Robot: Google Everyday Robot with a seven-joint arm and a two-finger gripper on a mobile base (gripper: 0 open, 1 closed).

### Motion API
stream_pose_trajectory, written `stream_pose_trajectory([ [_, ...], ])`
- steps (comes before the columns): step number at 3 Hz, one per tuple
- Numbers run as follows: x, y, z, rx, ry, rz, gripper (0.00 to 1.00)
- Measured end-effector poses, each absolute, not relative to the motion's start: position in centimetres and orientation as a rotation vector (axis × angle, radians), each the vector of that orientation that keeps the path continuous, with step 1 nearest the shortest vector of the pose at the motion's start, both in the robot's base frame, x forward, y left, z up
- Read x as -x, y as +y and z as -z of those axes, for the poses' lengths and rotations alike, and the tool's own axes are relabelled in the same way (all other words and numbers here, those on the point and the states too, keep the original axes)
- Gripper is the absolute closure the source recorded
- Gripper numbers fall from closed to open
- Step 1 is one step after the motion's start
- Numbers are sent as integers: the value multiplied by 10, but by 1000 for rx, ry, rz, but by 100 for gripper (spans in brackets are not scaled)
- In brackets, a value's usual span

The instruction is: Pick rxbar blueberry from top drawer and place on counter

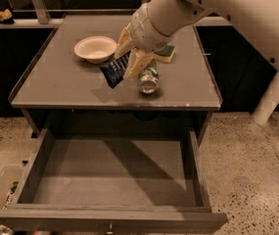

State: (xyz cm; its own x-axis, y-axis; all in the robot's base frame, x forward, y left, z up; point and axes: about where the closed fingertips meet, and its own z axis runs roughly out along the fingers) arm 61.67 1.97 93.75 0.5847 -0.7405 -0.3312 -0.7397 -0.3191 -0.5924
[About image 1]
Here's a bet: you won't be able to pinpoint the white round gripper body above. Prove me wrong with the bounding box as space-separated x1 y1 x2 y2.
130 3 172 52

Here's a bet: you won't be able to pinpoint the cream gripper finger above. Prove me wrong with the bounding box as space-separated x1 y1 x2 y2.
114 23 135 59
123 48 153 79

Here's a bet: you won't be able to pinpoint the dark blue rxbar wrapper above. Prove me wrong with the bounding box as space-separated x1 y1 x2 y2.
100 53 130 88

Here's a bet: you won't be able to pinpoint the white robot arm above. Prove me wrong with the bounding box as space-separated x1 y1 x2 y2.
115 0 279 124

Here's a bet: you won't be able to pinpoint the grey cabinet counter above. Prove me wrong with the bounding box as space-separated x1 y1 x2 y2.
8 15 224 146

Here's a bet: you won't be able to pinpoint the open grey top drawer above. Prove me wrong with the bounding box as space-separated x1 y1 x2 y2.
0 130 227 235

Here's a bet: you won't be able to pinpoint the clear plastic bottle green label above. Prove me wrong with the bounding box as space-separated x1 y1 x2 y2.
138 60 159 94

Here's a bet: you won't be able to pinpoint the green yellow sponge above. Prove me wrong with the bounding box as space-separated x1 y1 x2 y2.
153 45 175 63

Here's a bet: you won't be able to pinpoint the white paper bowl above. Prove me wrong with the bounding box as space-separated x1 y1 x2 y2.
74 36 116 64

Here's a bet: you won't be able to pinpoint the small yellow black object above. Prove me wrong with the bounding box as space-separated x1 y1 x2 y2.
0 9 14 24

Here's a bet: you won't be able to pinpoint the snack packets in bin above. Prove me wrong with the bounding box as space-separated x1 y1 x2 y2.
2 181 19 210

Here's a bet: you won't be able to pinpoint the metal railing frame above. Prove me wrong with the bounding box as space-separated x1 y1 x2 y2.
0 0 279 30

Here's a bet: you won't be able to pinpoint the metal drawer handle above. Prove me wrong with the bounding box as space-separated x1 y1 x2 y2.
106 223 115 235

